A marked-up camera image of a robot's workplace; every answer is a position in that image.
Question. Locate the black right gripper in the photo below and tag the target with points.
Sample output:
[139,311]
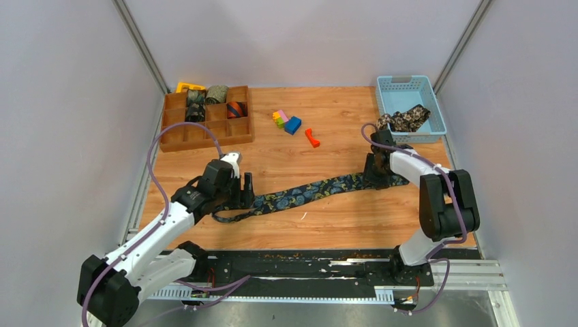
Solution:
[369,177]

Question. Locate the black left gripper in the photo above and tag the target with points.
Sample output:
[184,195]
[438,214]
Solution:
[248,195]

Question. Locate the blue patterned necktie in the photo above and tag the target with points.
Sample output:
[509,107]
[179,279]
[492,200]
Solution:
[294,197]

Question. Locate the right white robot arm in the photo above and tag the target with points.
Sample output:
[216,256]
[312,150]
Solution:
[448,209]

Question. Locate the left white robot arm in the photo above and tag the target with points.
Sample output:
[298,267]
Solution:
[113,287]

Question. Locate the brown floral necktie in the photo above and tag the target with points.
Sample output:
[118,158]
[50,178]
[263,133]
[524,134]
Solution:
[409,121]

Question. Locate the red toy block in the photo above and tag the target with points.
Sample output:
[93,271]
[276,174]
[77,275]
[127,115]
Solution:
[312,140]

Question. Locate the wooden compartment tray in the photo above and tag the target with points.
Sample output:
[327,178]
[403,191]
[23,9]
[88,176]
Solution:
[230,122]

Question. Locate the light blue plastic basket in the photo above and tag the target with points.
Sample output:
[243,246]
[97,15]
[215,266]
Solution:
[403,93]

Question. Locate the green toy block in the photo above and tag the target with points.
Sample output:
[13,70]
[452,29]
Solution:
[280,123]

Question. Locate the blue toy block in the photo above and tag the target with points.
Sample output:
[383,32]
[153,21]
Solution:
[292,125]

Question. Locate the rolled orange striped tie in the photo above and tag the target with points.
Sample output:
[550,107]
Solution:
[236,110]

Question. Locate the pink toy block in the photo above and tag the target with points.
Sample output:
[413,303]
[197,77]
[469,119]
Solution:
[282,115]

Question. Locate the rolled camouflage tie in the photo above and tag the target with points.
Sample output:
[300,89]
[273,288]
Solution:
[195,113]

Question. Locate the rolled olive tie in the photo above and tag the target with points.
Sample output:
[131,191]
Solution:
[216,94]

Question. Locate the rolled dark green tie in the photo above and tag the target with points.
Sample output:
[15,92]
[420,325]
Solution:
[195,96]

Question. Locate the yellow plastic object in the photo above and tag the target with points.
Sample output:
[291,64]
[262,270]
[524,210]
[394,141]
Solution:
[185,86]

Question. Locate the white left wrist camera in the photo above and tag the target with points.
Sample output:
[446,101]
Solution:
[234,159]

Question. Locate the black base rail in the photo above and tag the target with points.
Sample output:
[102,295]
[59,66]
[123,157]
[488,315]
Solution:
[337,273]

